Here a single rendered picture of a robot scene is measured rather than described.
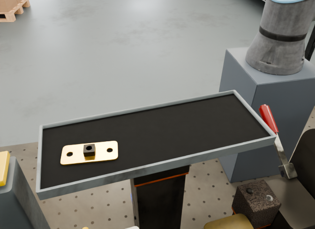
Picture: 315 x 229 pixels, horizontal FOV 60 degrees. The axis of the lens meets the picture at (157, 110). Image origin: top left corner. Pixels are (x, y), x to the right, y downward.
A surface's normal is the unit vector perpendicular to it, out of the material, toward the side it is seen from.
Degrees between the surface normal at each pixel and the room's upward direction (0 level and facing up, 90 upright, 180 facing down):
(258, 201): 0
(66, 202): 0
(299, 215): 0
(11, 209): 90
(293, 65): 73
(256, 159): 90
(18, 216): 90
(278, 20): 90
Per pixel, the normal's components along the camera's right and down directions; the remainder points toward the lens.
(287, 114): 0.20, 0.62
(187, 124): 0.00, -0.77
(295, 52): 0.29, 0.34
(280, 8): -0.68, 0.46
